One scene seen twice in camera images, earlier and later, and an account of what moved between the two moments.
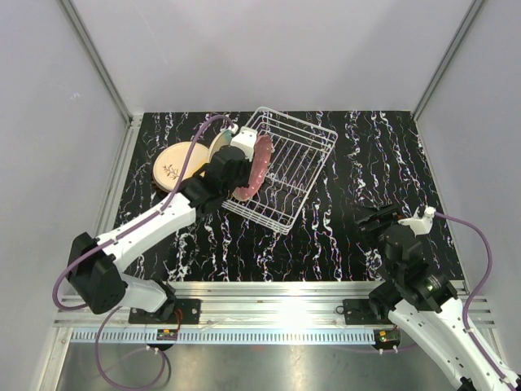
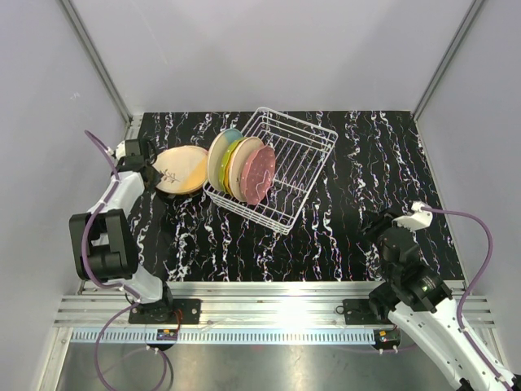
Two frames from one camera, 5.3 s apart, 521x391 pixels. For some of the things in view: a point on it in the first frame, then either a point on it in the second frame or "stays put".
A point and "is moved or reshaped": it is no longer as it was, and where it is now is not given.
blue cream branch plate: (221, 140) stays put
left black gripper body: (242, 181) to (156, 178)
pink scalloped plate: (262, 152) is moved or reshaped
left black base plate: (185, 311) stays put
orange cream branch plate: (169, 162) stays put
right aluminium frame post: (457, 37) stays put
